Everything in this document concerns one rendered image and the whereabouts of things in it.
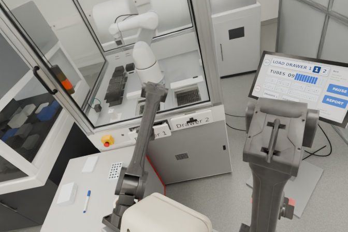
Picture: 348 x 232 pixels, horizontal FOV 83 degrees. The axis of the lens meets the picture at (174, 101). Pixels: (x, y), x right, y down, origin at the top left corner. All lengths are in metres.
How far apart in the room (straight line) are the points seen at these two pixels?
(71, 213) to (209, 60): 1.26
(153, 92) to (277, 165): 0.52
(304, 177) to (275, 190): 1.77
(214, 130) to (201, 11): 0.88
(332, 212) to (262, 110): 1.79
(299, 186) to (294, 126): 1.77
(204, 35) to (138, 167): 0.72
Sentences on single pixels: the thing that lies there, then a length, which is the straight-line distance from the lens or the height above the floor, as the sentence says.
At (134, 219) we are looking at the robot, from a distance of 0.58.
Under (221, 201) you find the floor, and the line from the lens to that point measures 2.04.
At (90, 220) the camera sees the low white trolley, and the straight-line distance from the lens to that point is 1.45.
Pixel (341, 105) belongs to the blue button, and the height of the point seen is 1.04.
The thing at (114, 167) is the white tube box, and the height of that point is 0.80.
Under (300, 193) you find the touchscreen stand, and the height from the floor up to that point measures 0.04.
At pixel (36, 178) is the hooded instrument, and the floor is 0.89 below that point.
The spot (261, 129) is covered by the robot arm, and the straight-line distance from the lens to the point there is 0.35.
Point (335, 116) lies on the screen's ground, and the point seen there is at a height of 0.99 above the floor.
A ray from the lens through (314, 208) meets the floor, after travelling 2.10.
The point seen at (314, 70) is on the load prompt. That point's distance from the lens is 1.32.
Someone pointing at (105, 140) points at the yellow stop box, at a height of 0.90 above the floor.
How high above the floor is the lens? 1.88
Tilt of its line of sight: 38 degrees down
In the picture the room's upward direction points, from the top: 19 degrees counter-clockwise
